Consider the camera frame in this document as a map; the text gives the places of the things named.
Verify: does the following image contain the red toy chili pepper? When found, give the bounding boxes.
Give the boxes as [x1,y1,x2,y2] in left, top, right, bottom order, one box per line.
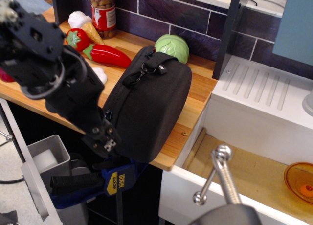
[82,44,132,68]

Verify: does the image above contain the dark red toy dome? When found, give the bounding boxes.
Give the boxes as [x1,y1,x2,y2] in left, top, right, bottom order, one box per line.
[0,69,15,83]

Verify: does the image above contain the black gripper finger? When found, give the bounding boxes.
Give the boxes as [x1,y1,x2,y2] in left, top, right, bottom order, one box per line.
[82,135,109,158]
[101,117,121,152]

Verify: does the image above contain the blue yellow Irwin clamp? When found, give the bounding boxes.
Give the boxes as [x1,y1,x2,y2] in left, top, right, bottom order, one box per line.
[50,157,148,209]

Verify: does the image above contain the peanut jar red label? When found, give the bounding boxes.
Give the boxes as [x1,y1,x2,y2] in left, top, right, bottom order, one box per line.
[90,0,116,39]

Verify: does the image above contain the grey plastic bin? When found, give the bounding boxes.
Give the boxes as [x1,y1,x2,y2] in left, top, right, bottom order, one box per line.
[21,135,90,225]

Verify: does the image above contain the grey round object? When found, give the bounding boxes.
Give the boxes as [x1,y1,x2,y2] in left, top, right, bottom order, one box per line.
[302,90,313,116]

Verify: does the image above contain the black zipper case bag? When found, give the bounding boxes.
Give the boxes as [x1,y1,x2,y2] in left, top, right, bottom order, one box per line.
[103,46,192,163]

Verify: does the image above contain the dark grey shelf post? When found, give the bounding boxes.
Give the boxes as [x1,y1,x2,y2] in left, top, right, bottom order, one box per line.
[212,0,248,80]

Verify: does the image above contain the light blue cabinet panel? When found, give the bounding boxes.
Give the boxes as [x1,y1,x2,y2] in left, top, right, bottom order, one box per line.
[273,0,313,66]

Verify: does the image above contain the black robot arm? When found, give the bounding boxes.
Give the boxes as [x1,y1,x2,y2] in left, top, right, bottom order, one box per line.
[0,0,121,158]

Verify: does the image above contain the green toy cabbage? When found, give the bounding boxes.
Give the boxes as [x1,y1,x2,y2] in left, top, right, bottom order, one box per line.
[155,34,189,64]

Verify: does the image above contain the orange transparent bowl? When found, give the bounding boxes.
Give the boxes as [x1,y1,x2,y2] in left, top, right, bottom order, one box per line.
[284,162,313,205]

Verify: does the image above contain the white toy sink unit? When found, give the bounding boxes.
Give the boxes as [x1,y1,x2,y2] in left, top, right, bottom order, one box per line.
[158,56,313,225]

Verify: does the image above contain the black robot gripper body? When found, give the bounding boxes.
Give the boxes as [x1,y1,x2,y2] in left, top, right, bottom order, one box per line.
[45,46,105,135]

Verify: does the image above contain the chrome toy faucet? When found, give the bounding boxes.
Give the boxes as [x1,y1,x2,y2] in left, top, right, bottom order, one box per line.
[191,144,261,225]

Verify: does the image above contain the red toy strawberry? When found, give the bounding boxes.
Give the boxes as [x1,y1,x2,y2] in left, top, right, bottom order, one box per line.
[65,28,89,51]

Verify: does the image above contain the toy fried egg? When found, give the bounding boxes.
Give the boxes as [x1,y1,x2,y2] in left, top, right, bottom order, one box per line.
[92,67,108,84]

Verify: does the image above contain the toy ice cream cone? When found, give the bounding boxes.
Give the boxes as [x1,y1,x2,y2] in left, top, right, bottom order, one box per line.
[68,11,104,45]

